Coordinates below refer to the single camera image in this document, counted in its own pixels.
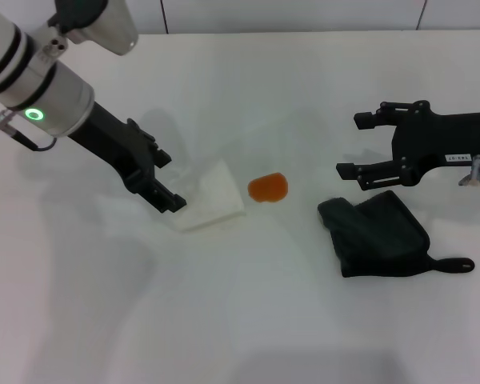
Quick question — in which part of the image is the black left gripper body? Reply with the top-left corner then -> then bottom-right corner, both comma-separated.
67,101 -> 158,196

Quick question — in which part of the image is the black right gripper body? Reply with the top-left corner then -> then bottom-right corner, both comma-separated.
390,98 -> 480,188

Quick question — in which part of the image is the white paper cup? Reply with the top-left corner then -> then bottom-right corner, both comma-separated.
171,157 -> 247,234

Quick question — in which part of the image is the dark blue rag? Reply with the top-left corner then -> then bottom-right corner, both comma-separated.
317,190 -> 475,280

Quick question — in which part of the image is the orange bread roll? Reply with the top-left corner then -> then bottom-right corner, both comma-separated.
247,172 -> 291,204

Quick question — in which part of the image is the left arm plug with cable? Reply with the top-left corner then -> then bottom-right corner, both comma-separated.
0,110 -> 60,152

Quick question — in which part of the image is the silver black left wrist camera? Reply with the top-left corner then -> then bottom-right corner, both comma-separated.
54,0 -> 140,56

